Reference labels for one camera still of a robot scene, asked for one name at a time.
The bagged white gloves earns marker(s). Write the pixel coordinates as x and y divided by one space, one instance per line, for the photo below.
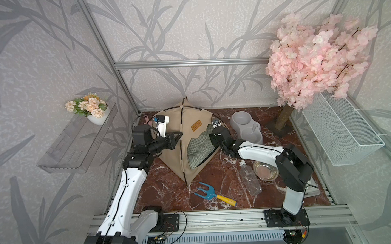
312 189

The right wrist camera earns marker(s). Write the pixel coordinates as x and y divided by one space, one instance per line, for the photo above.
216 123

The grey double pet bowl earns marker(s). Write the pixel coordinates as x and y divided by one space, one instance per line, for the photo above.
246 128

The blue yellow garden fork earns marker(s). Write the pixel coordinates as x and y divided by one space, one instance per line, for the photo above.
209 193

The steel bowl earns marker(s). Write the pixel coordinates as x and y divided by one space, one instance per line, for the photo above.
265 172

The small potted flowers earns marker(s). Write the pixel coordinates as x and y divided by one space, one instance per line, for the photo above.
91 106

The beige pet tent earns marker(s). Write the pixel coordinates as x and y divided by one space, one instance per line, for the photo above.
191 121

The clear acrylic shelf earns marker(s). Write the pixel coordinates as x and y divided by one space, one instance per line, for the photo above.
77 145

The green checked cushion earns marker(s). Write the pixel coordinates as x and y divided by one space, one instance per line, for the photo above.
200 149

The white wire basket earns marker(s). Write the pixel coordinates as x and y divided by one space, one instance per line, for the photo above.
344 134

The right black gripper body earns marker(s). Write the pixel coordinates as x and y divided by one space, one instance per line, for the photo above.
214 143

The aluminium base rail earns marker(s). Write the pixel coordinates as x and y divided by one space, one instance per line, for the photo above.
212 221

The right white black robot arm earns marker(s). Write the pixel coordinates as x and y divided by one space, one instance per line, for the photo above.
292 165

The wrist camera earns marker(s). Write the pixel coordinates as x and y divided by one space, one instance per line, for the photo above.
161 124
216 123

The clear plastic bottle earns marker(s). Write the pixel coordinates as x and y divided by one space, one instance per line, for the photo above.
249 179

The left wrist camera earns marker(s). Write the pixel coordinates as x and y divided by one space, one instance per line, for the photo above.
161 124

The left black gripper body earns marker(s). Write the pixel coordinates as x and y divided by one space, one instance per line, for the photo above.
158 144

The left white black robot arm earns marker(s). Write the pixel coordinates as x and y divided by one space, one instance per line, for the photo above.
118 227

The pink blossom tree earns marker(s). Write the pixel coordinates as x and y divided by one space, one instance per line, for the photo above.
308 60

